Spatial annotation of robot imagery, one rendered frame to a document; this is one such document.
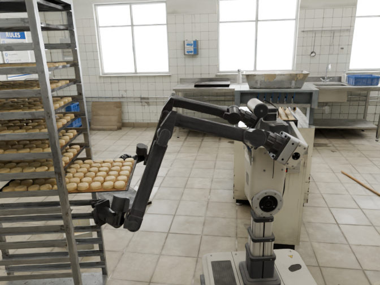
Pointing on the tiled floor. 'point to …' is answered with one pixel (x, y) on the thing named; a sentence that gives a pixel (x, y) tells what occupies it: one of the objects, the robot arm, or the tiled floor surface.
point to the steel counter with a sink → (341, 91)
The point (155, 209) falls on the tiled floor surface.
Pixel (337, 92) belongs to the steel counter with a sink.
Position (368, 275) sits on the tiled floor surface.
